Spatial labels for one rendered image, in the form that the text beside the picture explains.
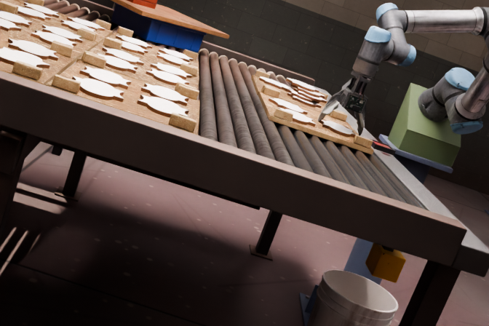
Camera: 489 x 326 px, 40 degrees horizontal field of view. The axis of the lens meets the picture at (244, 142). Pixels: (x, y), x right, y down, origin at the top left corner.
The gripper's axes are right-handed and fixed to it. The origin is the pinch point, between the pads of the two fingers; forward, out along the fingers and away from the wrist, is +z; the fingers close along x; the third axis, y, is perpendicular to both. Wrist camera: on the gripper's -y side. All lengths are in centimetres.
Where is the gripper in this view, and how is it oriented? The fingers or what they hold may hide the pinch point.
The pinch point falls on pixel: (338, 128)
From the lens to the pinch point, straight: 228.9
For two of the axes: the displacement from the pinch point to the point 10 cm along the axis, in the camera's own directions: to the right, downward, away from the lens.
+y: 0.4, 3.0, -9.5
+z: -3.4, 9.0, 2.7
